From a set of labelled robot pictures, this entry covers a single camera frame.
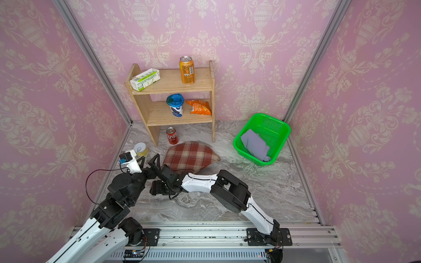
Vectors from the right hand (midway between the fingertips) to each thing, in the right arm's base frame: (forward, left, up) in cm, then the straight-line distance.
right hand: (155, 192), depth 84 cm
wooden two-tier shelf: (+40, +2, +18) cm, 44 cm away
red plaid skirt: (+21, -17, +1) cm, 26 cm away
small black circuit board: (-25, +7, -6) cm, 26 cm away
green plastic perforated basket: (+40, -74, -4) cm, 84 cm away
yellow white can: (+27, +13, +1) cm, 30 cm away
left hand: (+6, -5, +23) cm, 25 cm away
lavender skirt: (+25, -57, +2) cm, 63 cm away
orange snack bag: (+38, -25, +23) cm, 51 cm away
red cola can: (+33, -6, +6) cm, 34 cm away
